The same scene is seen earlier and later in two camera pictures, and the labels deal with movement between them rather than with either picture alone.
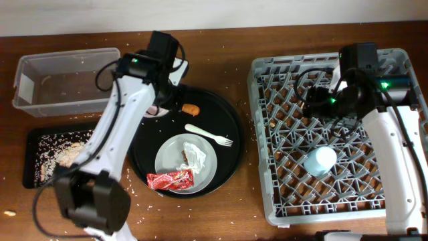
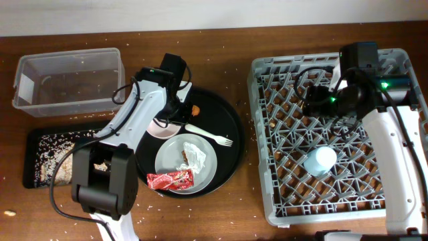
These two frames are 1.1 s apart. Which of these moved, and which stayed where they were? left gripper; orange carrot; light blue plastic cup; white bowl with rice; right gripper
Moved: left gripper; white bowl with rice
Stayed: orange carrot; light blue plastic cup; right gripper
